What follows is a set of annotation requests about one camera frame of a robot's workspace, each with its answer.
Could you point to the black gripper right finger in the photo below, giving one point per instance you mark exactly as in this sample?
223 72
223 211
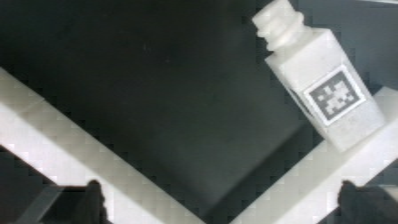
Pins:
368 204

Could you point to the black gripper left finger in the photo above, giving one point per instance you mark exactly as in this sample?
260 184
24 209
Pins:
66 205

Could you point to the white U-shaped fence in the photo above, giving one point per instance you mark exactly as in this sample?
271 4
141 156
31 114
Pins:
292 197

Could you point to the white leg with tag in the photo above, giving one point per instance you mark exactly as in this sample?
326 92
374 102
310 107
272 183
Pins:
317 74

